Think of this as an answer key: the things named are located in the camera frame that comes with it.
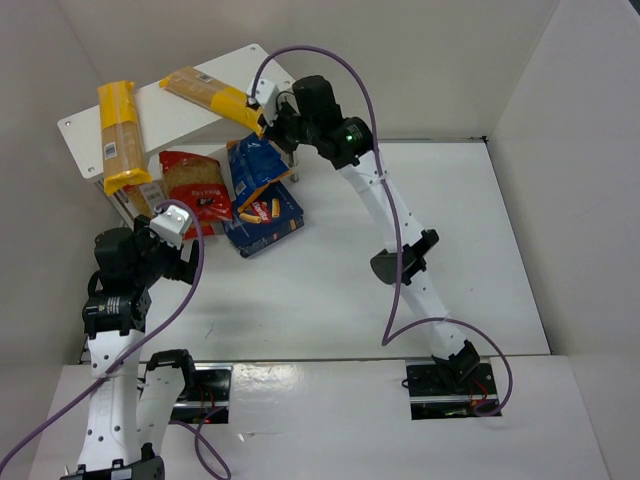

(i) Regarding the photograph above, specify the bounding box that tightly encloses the purple cable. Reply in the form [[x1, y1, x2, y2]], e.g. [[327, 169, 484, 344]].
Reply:
[[251, 45, 515, 418], [0, 199, 232, 480]]

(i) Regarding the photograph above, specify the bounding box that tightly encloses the blue pasta bag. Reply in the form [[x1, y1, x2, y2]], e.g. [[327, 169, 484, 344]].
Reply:
[[226, 133, 292, 213]]

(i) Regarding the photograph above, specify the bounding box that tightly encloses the dark blue Barilla pasta box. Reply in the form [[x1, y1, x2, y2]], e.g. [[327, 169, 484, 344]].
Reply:
[[222, 182, 304, 258]]

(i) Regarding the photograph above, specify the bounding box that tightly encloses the yellow spaghetti bag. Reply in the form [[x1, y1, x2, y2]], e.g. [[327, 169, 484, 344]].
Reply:
[[97, 80, 152, 196], [158, 67, 264, 137]]

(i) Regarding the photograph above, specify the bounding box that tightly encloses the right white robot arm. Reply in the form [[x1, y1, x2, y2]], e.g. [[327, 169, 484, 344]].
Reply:
[[250, 75, 480, 392]]

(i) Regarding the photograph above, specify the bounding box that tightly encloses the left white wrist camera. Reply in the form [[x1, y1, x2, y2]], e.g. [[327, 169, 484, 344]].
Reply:
[[149, 204, 192, 249]]

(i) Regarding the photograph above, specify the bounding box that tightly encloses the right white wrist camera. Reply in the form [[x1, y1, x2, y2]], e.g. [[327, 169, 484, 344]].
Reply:
[[246, 78, 281, 129]]

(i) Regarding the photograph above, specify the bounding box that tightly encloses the white two-tier shelf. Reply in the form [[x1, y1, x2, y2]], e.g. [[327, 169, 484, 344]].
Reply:
[[58, 45, 291, 197]]

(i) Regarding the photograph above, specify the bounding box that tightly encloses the yellow spaghetti bag on shelf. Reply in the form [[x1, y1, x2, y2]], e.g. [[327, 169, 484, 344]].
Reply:
[[97, 80, 152, 196]]

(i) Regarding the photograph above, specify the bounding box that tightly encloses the red pasta bag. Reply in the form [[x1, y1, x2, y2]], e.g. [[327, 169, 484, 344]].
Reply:
[[123, 150, 235, 248]]

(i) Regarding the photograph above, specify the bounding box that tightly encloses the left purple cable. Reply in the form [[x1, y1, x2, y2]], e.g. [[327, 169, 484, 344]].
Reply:
[[0, 199, 232, 480]]

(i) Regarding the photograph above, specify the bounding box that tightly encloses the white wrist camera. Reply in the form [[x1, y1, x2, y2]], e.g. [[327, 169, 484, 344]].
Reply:
[[149, 204, 192, 249], [246, 78, 281, 129]]

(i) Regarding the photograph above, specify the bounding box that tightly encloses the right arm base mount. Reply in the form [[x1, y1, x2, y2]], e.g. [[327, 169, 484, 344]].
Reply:
[[401, 360, 500, 421]]

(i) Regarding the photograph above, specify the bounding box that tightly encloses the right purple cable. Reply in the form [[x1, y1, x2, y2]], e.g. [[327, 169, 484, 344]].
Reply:
[[251, 45, 515, 418]]

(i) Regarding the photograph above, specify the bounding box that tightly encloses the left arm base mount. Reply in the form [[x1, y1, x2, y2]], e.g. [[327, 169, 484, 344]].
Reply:
[[170, 363, 233, 426]]

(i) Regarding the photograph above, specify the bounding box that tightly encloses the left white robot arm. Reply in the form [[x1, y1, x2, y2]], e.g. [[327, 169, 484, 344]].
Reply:
[[69, 206, 202, 479]]

